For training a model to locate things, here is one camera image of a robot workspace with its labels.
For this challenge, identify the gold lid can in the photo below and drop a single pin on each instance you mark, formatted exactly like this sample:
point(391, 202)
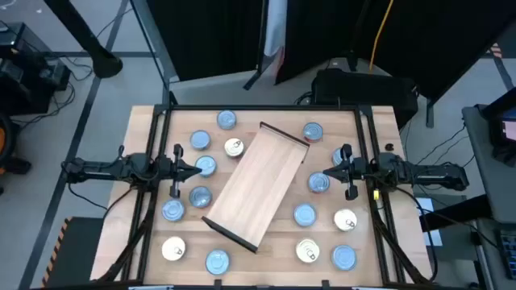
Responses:
point(173, 248)
point(307, 250)
point(345, 220)
point(234, 147)

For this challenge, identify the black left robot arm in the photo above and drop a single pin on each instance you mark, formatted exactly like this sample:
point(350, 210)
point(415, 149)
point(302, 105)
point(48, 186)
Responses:
point(101, 169)

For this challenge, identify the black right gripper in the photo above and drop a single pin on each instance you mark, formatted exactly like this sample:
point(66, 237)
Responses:
point(359, 171)

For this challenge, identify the black equipment case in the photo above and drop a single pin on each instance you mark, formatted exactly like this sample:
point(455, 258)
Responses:
point(363, 92)

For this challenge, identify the black monitor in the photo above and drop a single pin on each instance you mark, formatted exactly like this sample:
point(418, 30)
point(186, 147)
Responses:
point(500, 117)

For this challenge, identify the green label tuna can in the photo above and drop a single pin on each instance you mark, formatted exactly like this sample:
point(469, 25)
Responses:
point(200, 139)

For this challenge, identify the grey metal post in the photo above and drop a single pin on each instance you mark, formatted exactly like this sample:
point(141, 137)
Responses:
point(155, 40)

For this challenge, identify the white fabric banner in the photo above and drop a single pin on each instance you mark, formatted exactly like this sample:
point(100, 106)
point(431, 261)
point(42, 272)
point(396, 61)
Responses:
point(275, 24)

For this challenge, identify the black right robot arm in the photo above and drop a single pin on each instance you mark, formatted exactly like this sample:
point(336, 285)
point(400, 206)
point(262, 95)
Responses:
point(435, 177)

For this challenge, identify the grey desk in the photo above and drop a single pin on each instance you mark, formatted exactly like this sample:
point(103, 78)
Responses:
point(493, 189)

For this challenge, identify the small black knob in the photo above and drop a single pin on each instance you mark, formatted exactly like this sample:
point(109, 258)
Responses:
point(389, 147)

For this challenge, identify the black curtain stand foot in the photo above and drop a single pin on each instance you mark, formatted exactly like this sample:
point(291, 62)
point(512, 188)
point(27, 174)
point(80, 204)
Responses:
point(252, 82)

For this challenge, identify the black pole with round base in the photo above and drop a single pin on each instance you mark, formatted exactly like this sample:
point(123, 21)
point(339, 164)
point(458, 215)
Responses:
point(105, 64)

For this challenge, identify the black orange floor machine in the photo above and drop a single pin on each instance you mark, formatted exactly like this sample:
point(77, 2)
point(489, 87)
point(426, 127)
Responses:
point(16, 165)

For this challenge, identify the wooden shelf with black legs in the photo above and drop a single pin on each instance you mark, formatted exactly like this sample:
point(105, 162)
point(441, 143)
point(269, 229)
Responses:
point(262, 181)

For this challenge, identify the black mat with striped edge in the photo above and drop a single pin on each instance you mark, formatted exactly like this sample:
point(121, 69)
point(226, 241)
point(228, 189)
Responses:
point(76, 253)

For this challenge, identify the teal yellowfin tuna can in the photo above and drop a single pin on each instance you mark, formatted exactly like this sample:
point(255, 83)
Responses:
point(209, 163)

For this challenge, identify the black keyboard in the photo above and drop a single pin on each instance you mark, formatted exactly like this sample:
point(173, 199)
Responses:
point(508, 251)

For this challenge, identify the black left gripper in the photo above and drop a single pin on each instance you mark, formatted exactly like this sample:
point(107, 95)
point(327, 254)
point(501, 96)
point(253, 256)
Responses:
point(165, 169)

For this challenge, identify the black equipment rack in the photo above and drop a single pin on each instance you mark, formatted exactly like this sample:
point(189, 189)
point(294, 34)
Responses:
point(24, 92)

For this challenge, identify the black curtain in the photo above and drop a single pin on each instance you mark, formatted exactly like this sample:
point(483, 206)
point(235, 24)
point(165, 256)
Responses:
point(435, 40)
point(201, 36)

